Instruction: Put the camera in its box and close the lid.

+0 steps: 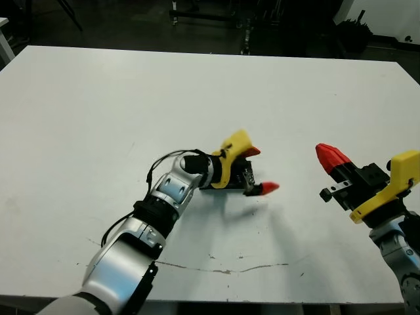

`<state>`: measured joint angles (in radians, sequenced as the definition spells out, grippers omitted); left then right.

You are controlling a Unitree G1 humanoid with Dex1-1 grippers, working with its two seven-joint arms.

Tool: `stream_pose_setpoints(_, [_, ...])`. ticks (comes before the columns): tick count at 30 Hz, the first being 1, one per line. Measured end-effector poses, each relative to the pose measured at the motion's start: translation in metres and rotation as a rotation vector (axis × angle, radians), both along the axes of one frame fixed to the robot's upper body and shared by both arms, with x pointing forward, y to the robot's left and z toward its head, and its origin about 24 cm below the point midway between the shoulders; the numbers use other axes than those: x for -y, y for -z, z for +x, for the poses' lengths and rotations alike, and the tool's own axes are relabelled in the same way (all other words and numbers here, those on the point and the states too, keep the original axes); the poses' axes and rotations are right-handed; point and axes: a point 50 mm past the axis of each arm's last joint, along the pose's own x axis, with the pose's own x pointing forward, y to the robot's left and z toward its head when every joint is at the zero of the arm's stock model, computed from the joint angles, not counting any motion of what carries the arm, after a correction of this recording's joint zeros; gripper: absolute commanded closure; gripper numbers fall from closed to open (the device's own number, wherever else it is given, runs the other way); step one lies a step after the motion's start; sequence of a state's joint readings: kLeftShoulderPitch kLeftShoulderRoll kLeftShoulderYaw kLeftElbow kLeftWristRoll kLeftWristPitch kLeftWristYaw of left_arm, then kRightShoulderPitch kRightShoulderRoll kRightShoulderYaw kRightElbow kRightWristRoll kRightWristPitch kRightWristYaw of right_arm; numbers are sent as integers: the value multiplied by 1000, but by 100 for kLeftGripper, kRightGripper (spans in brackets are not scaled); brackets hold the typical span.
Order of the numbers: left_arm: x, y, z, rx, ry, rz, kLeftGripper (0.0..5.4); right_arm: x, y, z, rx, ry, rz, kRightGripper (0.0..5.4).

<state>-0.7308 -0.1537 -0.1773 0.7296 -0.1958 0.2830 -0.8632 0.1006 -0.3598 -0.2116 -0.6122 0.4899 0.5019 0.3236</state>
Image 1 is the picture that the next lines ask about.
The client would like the black tripod leg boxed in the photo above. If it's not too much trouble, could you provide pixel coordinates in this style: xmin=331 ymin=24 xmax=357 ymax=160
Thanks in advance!
xmin=58 ymin=0 xmax=83 ymax=32

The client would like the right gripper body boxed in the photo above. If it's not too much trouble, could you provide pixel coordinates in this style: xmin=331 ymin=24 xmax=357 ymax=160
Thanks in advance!
xmin=320 ymin=150 xmax=420 ymax=224

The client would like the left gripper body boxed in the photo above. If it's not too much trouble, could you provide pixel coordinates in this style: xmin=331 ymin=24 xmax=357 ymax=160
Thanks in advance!
xmin=209 ymin=129 xmax=255 ymax=195

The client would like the black folded equipment pile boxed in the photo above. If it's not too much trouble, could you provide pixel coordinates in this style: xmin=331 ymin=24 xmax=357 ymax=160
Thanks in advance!
xmin=334 ymin=9 xmax=373 ymax=53

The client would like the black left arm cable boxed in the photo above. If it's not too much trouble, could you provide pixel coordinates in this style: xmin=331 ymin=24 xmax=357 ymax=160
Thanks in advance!
xmin=100 ymin=149 xmax=206 ymax=247

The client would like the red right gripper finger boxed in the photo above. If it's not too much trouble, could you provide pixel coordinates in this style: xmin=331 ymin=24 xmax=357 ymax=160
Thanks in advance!
xmin=320 ymin=143 xmax=360 ymax=178
xmin=315 ymin=144 xmax=342 ymax=181

